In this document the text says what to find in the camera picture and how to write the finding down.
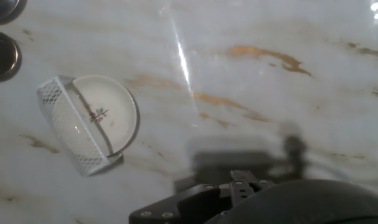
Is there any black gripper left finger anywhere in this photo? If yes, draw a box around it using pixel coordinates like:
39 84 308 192
128 183 233 224

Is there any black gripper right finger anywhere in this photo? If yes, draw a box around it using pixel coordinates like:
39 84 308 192
229 169 275 206

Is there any white floral ceramic plate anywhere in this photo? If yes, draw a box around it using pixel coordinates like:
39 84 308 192
72 75 141 157

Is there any marble pattern table mat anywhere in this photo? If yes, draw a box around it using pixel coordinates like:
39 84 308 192
0 0 378 224

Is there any small round steel dish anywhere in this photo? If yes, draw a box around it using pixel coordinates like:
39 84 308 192
0 30 23 83

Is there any large round steel dish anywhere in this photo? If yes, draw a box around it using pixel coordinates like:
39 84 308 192
0 0 28 26

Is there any white wire mesh basket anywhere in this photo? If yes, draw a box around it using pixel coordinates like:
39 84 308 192
36 75 125 177

